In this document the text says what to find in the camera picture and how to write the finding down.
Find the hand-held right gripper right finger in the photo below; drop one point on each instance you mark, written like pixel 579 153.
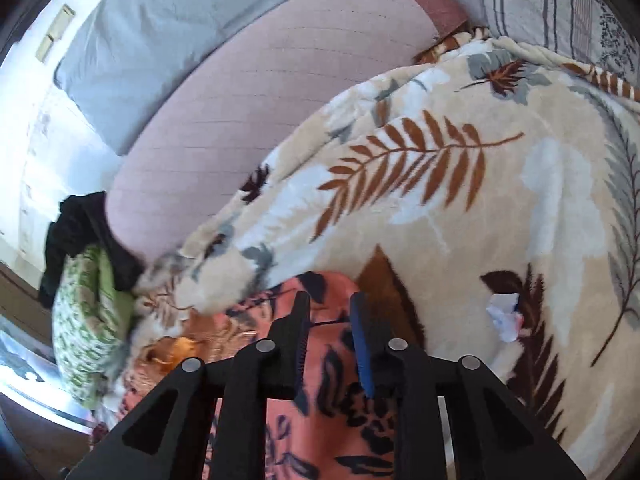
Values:
pixel 362 345

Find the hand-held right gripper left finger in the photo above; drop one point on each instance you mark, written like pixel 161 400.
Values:
pixel 302 340

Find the orange floral garment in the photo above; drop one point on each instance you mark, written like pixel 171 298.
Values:
pixel 330 425

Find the crumpled white paper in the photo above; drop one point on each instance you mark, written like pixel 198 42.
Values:
pixel 502 317

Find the beige leaf-print blanket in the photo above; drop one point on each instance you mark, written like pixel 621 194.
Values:
pixel 450 210

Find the green floral cloth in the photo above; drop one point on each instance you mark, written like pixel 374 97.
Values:
pixel 85 320

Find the black cloth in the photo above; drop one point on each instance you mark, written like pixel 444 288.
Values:
pixel 80 225

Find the striped patterned quilt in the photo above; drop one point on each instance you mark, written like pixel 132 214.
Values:
pixel 540 0

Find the beige wall switch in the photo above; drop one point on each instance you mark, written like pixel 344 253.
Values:
pixel 45 48
pixel 62 22

